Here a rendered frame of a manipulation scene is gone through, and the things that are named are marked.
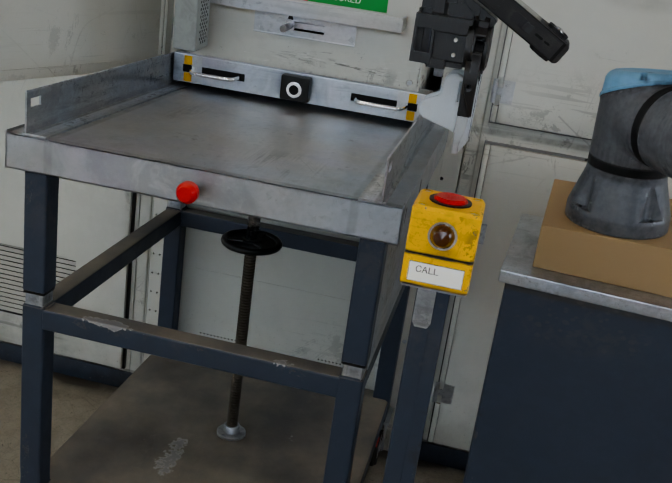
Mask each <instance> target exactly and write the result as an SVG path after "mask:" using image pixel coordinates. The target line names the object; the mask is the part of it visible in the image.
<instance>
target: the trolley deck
mask: <svg viewBox="0 0 672 483"><path fill-rule="evenodd" d="M413 123H414V122H410V121H404V120H398V119H393V118H387V117H381V116H376V115H370V114H364V113H358V112H353V111H347V110H341V109H336V108H330V107H324V106H319V105H313V104H307V103H302V102H296V101H290V100H285V99H279V98H273V97H268V96H262V95H256V94H251V93H245V92H239V91H234V90H228V89H222V88H217V87H211V86H205V85H200V84H194V85H191V86H188V87H186V88H183V89H180V90H178V91H175V92H172V93H170V94H167V95H164V96H161V97H159V98H156V99H153V100H151V101H148V102H145V103H143V104H140V105H137V106H135V107H132V108H129V109H126V110H124V111H121V112H118V113H116V114H113V115H110V116H108V117H105V118H102V119H99V120H97V121H94V122H91V123H89V124H86V125H83V126H81V127H78V128H75V129H72V130H70V131H67V132H64V133H62V134H59V135H56V136H54V137H51V138H48V139H41V138H35V137H30V136H25V135H22V132H25V123H24V124H21V125H18V126H15V127H12V128H9V129H6V153H5V167H8V168H13V169H18V170H23V171H28V172H33V173H38V174H43V175H48V176H53V177H58V178H63V179H68V180H73V181H78V182H83V183H88V184H93V185H98V186H103V187H108V188H113V189H118V190H123V191H128V192H133V193H138V194H143V195H147V196H152V197H157V198H162V199H167V200H172V201H177V202H180V201H179V200H178V198H177V196H176V189H177V187H178V185H179V184H181V183H182V182H184V181H192V182H194V183H195V184H197V185H198V187H199V197H198V199H197V200H196V201H194V202H193V203H191V204H192V205H197V206H202V207H207V208H212V209H217V210H222V211H227V212H232V213H237V214H242V215H247V216H252V217H257V218H262V219H267V220H272V221H277V222H282V223H287V224H292V225H297V226H302V227H307V228H312V229H317V230H322V231H327V232H332V233H337V234H342V235H347V236H352V237H357V238H362V239H367V240H372V241H377V242H382V243H387V244H392V245H397V246H398V245H399V243H400V241H401V239H402V237H403V235H404V233H405V231H406V229H407V227H408V224H409V222H410V217H411V211H412V206H413V204H414V202H415V200H416V198H417V196H418V194H419V192H420V191H421V190H423V189H424V188H425V189H426V187H427V185H428V183H429V181H430V179H431V177H432V175H433V173H434V171H435V168H436V166H437V164H438V162H439V160H440V158H441V156H442V154H443V152H444V150H445V146H446V141H447V135H448V130H449V129H446V128H444V127H442V126H440V125H438V124H435V125H434V127H433V129H432V130H431V132H430V134H429V135H428V137H427V138H426V140H425V142H424V143H423V145H422V147H421V148H420V150H419V151H418V153H417V155H416V156H415V158H414V160H413V161H412V163H411V165H410V166H409V168H408V169H407V171H406V173H405V174H404V176H403V178H402V179H401V181H400V183H399V184H398V186H397V187H396V189H395V191H394V192H393V194H392V196H391V197H390V199H389V200H388V202H387V204H386V205H382V204H377V203H372V202H367V201H361V200H358V199H359V196H360V195H361V194H362V192H363V191H364V190H365V188H366V187H367V186H368V184H369V183H370V182H371V180H372V179H373V178H374V176H375V175H376V174H377V172H378V171H379V170H380V168H381V167H382V165H383V164H384V163H385V161H386V160H387V158H388V156H389V155H390V153H391V152H392V151H393V149H394V148H395V147H396V145H397V144H398V143H399V141H400V140H401V139H402V137H403V136H404V135H405V133H406V132H407V131H408V129H409V128H410V127H411V125H412V124H413Z"/></svg>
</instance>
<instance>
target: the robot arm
mask: <svg viewBox="0 0 672 483"><path fill-rule="evenodd" d="M498 18H499V19H500V20H501V21H502V22H504V23H505V24H506V25H507V26H508V27H509V28H511V29H512V30H513V31H514V32H515V33H517V34H518V35H519V36H520V37H521V38H522V39H524V40H525V41H526V42H527V43H528V44H530V48H531V49H532V51H534V52H535V54H536V55H537V56H539V57H541V58H542V59H543V60H545V61H546V62H547V61H548V60H549V61H550V62H551V63H557V62H558V61H559V60H560V59H561V58H562V57H563V56H564V55H565V54H566V52H567V51H568V50H569V45H570V43H569V40H568V36H567V35H566V34H565V33H564V32H563V30H562V29H561V28H560V27H558V26H556V25H555V24H554V23H552V22H550V23H548V22H547V21H546V20H544V19H543V18H542V17H541V16H540V15H538V14H537V13H536V12H535V11H534V10H533V9H531V8H530V7H529V6H528V5H527V4H525V3H524V2H523V1H522V0H423V1H422V7H420V8H419V11H418V12H417V13H416V19H415V25H414V31H413V38H412V44H411V50H410V56H409V61H413V62H419V63H424V64H426V66H425V67H431V68H437V69H443V70H444V69H445V67H450V68H455V69H454V70H452V71H451V72H450V73H449V75H447V76H446V78H445V79H444V82H443V87H442V90H440V91H437V92H433V93H430V94H428V95H426V96H425V98H424V99H423V100H422V101H421V102H420V105H419V113H420V115H421V116H422V117H423V118H425V119H427V120H429V121H431V122H433V123H436V124H438V125H440V126H442V127H444V128H446V129H449V130H450V131H452V132H453V133H454V137H453V144H452V153H453V154H457V153H458V152H459V151H460V150H461V148H462V147H463V146H464V145H465V144H466V142H467V141H468V139H469V134H470V130H471V126H472V121H473V117H474V112H475V107H476V103H477V98H478V94H479V89H480V84H481V79H482V74H483V71H484V70H485V68H486V67H487V63H488V59H489V54H490V49H491V44H492V38H493V33H494V26H495V24H496V23H497V21H498ZM462 67H464V68H465V69H464V70H463V69H462ZM599 97H600V101H599V106H598V111H597V116H596V121H595V126H594V130H593V135H592V140H591V145H590V150H589V155H588V160H587V164H586V167H585V168H584V170H583V172H582V174H581V175H580V177H579V179H578V180H577V182H576V184H575V186H574V187H573V189H572V191H571V192H570V194H569V196H568V198H567V203H566V208H565V214H566V216H567V217H568V218H569V219H570V220H571V221H572V222H574V223H575V224H577V225H579V226H581V227H583V228H585V229H588V230H590V231H593V232H596V233H600V234H603V235H607V236H612V237H617V238H623V239H633V240H649V239H656V238H660V237H662V236H664V235H666V234H667V232H668V229H669V225H670V221H671V210H670V200H669V190H668V177H670V178H672V70H662V69H649V68H616V69H613V70H611V71H609V72H608V73H607V75H606V77H605V80H604V84H603V88H602V91H601V92H600V94H599Z"/></svg>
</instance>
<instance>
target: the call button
mask: <svg viewBox="0 0 672 483"><path fill-rule="evenodd" d="M434 199H435V200H437V201H439V202H441V203H445V204H449V205H457V206H462V205H467V204H468V201H467V200H466V198H465V197H463V196H461V195H459V194H455V193H449V192H440V193H437V194H436V195H434Z"/></svg>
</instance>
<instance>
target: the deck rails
mask: <svg viewBox="0 0 672 483"><path fill-rule="evenodd" d="M173 69H174V52H171V53H168V54H164V55H160V56H156V57H152V58H148V59H145V60H141V61H137V62H133V63H129V64H125V65H122V66H118V67H114V68H110V69H106V70H102V71H99V72H95V73H91V74H87V75H83V76H79V77H75V78H72V79H68V80H64V81H60V82H56V83H52V84H49V85H45V86H41V87H37V88H33V89H29V90H26V91H25V132H22V135H25V136H30V137H35V138H41V139H48V138H51V137H54V136H56V135H59V134H62V133H64V132H67V131H70V130H72V129H75V128H78V127H81V126H83V125H86V124H89V123H91V122H94V121H97V120H99V119H102V118H105V117H108V116H110V115H113V114H116V113H118V112H121V111H124V110H126V109H129V108H132V107H135V106H137V105H140V104H143V103H145V102H148V101H151V100H153V99H156V98H159V97H161V96H164V95H167V94H170V93H172V92H175V91H178V90H180V89H183V88H186V87H188V86H191V85H194V83H188V82H183V81H177V80H173ZM38 96H39V104H38V105H35V106H31V98H34V97H38ZM435 124H436V123H433V122H431V121H429V120H427V119H425V118H423V117H422V116H421V115H419V116H418V117H417V119H416V120H415V121H414V123H413V124H412V125H411V127H410V128H409V129H408V131H407V132H406V133H405V135H404V136H403V137H402V139H401V140H400V141H399V143H398V144H397V145H396V147H395V148H394V149H393V151H392V152H391V153H390V155H389V156H388V158H387V160H386V161H385V163H384V164H383V165H382V167H381V168H380V170H379V171H378V172H377V174H376V175H375V176H374V178H373V179H372V180H371V182H370V183H369V184H368V186H367V187H366V188H365V190H364V191H363V192H362V194H361V195H360V196H359V199H358V200H361V201H367V202H372V203H377V204H382V205H386V204H387V202H388V200H389V199H390V197H391V196H392V194H393V192H394V191H395V189H396V187H397V186H398V184H399V183H400V181H401V179H402V178H403V176H404V174H405V173H406V171H407V169H408V168H409V166H410V165H411V163H412V161H413V160H414V158H415V156H416V155H417V153H418V151H419V150H420V148H421V147H422V145H423V143H424V142H425V140H426V138H427V137H428V135H429V134H430V132H431V130H432V129H433V127H434V125H435Z"/></svg>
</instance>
